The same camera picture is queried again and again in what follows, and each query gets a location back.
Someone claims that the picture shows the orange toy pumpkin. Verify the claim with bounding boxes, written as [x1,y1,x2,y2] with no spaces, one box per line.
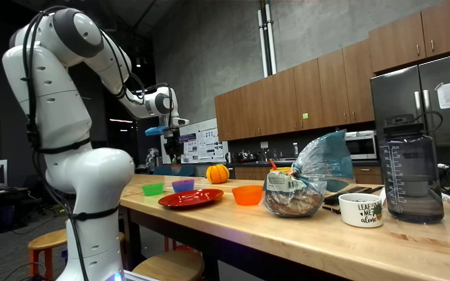
[205,163,232,187]

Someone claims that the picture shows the purple bowl with grains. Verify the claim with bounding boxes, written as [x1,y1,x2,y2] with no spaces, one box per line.
[171,179,197,196]

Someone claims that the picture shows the white printed mug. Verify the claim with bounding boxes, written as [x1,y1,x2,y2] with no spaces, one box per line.
[338,193,386,230]

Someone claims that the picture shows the orange plastic bowl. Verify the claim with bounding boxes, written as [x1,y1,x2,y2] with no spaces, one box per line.
[232,185,266,208]

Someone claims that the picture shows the green plastic bowl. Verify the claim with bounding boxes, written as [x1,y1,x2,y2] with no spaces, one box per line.
[141,182,167,199]

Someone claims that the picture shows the stainless steel refrigerator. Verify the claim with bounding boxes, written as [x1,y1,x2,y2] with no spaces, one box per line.
[369,49,450,185]

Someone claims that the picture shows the brown wooden wall cabinets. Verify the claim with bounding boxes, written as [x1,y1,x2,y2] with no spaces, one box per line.
[213,0,450,144]

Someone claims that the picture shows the red plate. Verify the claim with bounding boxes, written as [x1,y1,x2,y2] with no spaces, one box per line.
[157,188,225,213]

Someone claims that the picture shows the clear plastic bread bag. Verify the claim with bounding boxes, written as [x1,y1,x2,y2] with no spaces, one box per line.
[263,129,357,221]

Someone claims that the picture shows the silver microwave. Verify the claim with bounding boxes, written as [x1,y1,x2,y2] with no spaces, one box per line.
[344,130,380,163]

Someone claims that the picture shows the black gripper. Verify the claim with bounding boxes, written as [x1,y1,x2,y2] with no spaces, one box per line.
[163,127,186,168]

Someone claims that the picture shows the dark translucent water bottle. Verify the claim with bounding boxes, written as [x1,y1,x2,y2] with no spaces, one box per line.
[377,113,446,227]

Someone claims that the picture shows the brown wooden base cabinets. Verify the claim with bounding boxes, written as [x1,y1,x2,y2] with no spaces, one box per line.
[232,165,385,187]

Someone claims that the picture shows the white poster board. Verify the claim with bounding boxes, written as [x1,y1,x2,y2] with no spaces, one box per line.
[180,118,232,168]

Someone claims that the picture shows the round wooden stool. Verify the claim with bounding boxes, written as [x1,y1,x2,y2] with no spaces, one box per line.
[130,247,207,281]
[27,229,128,281]

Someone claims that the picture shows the metal ceiling pipe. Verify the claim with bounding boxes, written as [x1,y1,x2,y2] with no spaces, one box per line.
[257,0,278,80]

